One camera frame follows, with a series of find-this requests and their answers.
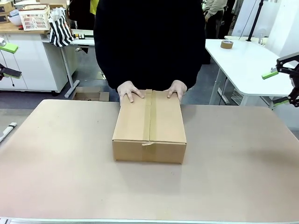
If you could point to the brown packing tape roll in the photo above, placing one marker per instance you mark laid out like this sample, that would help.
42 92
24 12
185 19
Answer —
227 44

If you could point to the person's left hand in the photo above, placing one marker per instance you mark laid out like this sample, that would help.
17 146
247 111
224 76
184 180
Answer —
178 87

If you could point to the large cardboard box with label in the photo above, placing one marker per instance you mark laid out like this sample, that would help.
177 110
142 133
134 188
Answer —
5 7

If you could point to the brown tape strip on box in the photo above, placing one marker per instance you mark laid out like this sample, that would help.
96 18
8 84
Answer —
149 116

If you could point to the open cardboard box on floor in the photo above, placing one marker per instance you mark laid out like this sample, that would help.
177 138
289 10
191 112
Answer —
91 95

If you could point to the person's right hand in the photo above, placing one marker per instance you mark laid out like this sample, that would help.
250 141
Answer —
128 88

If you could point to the right gripper green-padded finger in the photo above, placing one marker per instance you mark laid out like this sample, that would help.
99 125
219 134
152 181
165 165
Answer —
283 64
290 99

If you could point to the person in yellow vest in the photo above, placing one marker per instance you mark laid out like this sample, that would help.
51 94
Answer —
93 5

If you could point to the white plastic crate basket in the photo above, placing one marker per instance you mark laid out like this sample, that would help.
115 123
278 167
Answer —
35 19

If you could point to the brown cardboard shipping box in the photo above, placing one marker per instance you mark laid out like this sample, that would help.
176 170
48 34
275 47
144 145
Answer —
130 121

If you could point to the person in black sweater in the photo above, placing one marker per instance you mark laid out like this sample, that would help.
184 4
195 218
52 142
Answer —
149 35

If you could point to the black white striped bag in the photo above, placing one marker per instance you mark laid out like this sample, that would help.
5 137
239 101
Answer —
59 31

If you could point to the white bowl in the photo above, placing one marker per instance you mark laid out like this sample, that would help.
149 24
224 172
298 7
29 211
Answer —
15 20

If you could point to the person in beige shirt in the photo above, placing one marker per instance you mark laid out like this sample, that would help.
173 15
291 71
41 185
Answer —
215 11

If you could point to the white desk with grey leg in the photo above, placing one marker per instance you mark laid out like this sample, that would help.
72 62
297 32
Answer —
67 74

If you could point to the small cardboard box with label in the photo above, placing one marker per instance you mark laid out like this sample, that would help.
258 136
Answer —
4 18

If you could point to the black stand pole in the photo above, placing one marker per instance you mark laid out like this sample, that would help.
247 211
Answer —
253 25

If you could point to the left gripper green-padded finger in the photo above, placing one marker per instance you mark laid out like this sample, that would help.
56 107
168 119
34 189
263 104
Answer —
9 47
11 72

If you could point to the white stick with black band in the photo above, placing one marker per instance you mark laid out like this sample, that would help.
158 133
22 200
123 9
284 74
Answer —
9 128

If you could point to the black yellow clamp tool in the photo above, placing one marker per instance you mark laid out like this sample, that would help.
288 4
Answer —
80 36

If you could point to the white cabinet with wooden top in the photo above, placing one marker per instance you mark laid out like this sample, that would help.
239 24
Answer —
35 65

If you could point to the white side table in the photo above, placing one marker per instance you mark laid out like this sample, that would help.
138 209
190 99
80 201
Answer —
245 65

